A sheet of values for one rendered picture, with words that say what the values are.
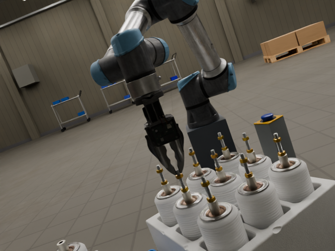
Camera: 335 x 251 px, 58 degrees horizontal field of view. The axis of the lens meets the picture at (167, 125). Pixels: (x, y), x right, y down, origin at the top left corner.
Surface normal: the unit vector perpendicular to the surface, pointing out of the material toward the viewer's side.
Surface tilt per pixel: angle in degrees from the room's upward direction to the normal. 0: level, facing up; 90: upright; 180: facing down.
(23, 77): 90
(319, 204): 90
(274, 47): 90
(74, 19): 90
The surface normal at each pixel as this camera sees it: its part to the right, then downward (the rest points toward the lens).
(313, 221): 0.45, -0.01
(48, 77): 0.00, 0.18
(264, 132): -0.82, 0.39
